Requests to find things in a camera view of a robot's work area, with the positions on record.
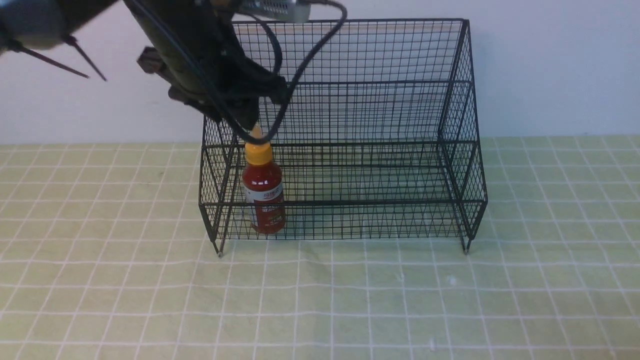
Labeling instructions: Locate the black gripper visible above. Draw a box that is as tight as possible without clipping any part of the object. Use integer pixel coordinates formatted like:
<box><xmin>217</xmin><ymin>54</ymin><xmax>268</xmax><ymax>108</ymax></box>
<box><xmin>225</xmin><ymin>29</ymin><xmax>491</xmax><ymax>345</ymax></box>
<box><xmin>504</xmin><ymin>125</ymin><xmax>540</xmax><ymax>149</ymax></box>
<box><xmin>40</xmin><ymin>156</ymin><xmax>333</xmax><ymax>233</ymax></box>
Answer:
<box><xmin>137</xmin><ymin>30</ymin><xmax>291</xmax><ymax>132</ymax></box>

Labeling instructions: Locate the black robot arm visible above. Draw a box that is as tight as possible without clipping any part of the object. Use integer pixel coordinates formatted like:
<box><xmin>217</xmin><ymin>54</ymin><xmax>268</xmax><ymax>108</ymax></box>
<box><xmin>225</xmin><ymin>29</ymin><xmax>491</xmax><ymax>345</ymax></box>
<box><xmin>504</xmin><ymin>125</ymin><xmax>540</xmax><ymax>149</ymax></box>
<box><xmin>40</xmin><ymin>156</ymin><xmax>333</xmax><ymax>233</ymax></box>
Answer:
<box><xmin>1</xmin><ymin>0</ymin><xmax>290</xmax><ymax>130</ymax></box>

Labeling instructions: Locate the green checkered tablecloth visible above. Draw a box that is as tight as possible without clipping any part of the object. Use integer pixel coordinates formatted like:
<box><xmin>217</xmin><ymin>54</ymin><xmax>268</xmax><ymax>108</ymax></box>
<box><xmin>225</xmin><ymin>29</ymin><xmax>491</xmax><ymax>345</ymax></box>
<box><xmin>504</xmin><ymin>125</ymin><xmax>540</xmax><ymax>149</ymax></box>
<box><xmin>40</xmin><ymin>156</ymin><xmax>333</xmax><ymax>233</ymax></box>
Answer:
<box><xmin>0</xmin><ymin>136</ymin><xmax>640</xmax><ymax>360</ymax></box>

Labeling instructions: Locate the red seasoning bottle yellow cap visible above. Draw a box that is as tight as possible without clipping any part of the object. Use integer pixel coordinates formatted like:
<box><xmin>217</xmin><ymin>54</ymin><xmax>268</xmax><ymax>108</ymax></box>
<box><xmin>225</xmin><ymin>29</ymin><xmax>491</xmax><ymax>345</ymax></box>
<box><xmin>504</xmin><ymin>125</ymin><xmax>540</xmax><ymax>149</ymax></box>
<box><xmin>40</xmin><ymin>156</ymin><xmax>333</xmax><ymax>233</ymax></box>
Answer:
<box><xmin>241</xmin><ymin>142</ymin><xmax>286</xmax><ymax>235</ymax></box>

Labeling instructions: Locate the black wire mesh shelf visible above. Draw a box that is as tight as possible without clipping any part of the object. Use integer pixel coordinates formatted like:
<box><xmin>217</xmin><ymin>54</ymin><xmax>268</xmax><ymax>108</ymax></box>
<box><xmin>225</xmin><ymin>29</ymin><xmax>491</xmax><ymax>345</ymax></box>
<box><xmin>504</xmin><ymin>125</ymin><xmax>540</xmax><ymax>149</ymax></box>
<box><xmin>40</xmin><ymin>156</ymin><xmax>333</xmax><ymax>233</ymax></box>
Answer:
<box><xmin>198</xmin><ymin>19</ymin><xmax>488</xmax><ymax>257</ymax></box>

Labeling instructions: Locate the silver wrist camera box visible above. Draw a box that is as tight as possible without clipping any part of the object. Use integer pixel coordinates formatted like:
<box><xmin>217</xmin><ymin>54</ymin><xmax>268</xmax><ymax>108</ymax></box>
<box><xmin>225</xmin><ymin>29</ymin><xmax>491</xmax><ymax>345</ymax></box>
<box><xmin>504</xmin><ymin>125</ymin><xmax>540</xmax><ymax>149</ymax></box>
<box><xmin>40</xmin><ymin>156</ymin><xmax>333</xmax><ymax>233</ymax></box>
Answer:
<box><xmin>238</xmin><ymin>0</ymin><xmax>311</xmax><ymax>23</ymax></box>

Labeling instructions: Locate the black cable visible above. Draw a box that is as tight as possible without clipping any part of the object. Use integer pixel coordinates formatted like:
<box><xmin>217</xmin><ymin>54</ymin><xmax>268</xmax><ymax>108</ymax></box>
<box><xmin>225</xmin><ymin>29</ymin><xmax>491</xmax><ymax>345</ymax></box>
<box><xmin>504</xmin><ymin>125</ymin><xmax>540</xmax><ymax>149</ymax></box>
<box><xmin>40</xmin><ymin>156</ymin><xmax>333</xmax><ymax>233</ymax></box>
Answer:
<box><xmin>125</xmin><ymin>0</ymin><xmax>348</xmax><ymax>146</ymax></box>

